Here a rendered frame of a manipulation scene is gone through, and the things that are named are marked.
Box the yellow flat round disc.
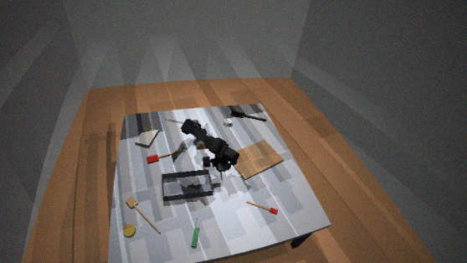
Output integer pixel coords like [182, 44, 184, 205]
[122, 224, 136, 237]

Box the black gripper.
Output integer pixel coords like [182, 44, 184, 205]
[203, 155, 237, 171]

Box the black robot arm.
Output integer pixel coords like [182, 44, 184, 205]
[180, 119, 239, 172]

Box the red spatula with wooden handle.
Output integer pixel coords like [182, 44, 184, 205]
[146, 150, 185, 164]

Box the tan flat spatula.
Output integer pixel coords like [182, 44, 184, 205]
[126, 196, 161, 234]

